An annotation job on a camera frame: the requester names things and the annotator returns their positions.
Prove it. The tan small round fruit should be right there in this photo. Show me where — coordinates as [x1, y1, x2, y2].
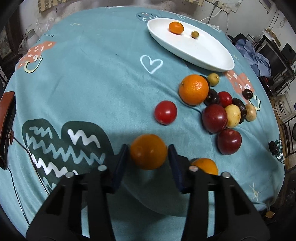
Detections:
[245, 103, 257, 122]

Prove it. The red tomato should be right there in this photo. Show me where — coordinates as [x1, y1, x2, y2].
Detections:
[154, 100, 178, 125]

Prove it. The dark purple plum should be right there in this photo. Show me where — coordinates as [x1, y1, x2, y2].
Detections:
[204, 88, 220, 106]

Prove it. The dark red apple lower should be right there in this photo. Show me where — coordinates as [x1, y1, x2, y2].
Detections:
[217, 128, 242, 155]

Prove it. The dark red apple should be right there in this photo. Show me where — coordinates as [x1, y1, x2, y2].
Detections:
[217, 128, 242, 155]
[202, 104, 228, 134]

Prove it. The dark plum at table edge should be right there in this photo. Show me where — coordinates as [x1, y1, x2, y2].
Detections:
[268, 141, 278, 156]

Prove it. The dark red apple upper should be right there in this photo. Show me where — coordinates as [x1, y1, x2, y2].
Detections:
[202, 104, 228, 134]

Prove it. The yellow potato-like fruit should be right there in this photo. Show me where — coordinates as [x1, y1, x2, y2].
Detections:
[225, 104, 241, 128]

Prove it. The small red plum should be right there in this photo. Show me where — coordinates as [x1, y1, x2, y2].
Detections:
[218, 91, 232, 108]

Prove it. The dark cherry plum on cloth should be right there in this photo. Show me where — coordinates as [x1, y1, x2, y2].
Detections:
[242, 88, 253, 100]

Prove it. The white bucket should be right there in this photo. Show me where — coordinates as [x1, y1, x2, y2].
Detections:
[274, 93, 295, 121]

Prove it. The large orange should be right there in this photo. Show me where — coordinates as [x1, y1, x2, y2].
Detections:
[179, 74, 209, 106]

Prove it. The brown wooden chair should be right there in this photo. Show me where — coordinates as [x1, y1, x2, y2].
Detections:
[1, 91, 16, 170]

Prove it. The small yellow-green fruit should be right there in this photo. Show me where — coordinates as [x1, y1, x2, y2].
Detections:
[207, 73, 220, 87]

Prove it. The teal patterned tablecloth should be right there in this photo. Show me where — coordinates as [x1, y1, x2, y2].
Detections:
[1, 7, 285, 235]

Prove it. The blue clothing pile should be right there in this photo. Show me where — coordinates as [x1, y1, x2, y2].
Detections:
[235, 39, 271, 78]

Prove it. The computer monitor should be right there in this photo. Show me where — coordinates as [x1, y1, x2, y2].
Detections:
[259, 44, 286, 77]

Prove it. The white oval plate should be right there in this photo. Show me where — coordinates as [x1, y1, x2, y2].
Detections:
[147, 18, 235, 72]

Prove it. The small green-yellow fruit on plate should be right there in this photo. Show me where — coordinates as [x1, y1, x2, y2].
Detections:
[191, 31, 199, 39]

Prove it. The small mandarin on plate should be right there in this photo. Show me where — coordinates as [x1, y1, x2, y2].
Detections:
[169, 22, 184, 35]

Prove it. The checkered curtain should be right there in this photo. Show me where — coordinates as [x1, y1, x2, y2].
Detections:
[38, 0, 68, 13]

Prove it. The white power cable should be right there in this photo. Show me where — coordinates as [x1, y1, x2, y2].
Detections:
[199, 9, 224, 23]

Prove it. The white wall power strip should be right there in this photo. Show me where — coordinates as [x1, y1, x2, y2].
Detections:
[207, 0, 232, 14]

